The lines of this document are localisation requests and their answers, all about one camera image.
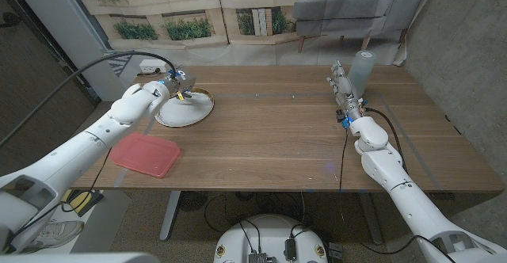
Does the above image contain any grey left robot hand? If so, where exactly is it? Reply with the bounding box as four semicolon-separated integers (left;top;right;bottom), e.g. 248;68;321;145
164;67;197;100

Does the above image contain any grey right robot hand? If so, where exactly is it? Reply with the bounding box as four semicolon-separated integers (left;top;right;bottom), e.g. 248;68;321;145
326;59;365;123

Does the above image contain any white paper plate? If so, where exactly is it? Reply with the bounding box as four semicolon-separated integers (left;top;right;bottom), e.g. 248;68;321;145
154;87;215;128

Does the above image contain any pink plastic tray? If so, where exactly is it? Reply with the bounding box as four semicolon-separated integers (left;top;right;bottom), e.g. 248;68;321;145
109;131;182;179

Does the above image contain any frosted plastic bottle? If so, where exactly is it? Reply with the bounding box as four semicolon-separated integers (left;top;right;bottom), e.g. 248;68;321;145
348;50;377;97

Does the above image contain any white power strip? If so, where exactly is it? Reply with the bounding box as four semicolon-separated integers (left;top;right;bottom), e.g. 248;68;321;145
139;59;170;76

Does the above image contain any black round ribbed object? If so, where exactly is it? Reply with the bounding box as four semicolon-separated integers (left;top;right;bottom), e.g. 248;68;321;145
177;191;208;212

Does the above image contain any dark table leg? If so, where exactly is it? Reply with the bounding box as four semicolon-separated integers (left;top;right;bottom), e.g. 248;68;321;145
358;193;384;245

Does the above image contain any white table leg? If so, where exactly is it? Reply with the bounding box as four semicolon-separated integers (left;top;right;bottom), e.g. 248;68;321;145
158;190;182;242

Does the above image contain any yellow black foot pedal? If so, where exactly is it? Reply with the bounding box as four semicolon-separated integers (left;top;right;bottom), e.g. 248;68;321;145
65;189;105;218

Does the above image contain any small black box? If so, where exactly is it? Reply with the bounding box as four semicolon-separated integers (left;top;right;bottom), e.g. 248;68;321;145
327;242;345;262

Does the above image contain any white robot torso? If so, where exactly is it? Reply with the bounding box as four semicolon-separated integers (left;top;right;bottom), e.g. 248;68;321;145
213;214;329;263

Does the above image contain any black power adapter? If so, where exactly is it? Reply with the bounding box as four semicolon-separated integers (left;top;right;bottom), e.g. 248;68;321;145
284;238;297;262

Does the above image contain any white sneaker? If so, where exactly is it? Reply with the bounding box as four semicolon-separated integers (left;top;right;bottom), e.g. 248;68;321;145
21;219;85;253

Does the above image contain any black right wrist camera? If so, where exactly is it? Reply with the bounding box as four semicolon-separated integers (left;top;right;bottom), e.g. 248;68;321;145
335;109;350;130

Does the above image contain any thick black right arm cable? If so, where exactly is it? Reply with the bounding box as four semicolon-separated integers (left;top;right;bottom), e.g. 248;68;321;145
364;107;409;175

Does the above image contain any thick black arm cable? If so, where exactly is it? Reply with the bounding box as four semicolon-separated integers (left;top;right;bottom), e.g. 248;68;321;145
0;51;178;149
364;107;409;175

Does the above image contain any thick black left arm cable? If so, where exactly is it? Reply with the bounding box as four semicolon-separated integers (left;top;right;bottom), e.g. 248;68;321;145
0;51;178;149

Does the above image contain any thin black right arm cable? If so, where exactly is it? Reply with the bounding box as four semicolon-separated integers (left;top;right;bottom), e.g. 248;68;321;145
337;128;457;263

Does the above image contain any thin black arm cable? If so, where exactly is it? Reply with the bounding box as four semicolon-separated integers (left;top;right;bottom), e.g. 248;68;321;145
10;147;113;244
337;128;457;263

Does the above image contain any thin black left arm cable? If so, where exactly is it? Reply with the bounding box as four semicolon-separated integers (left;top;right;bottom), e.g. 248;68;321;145
10;147;113;244

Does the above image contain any black door handle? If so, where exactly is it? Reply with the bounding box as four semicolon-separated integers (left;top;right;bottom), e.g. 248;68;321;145
0;12;23;29

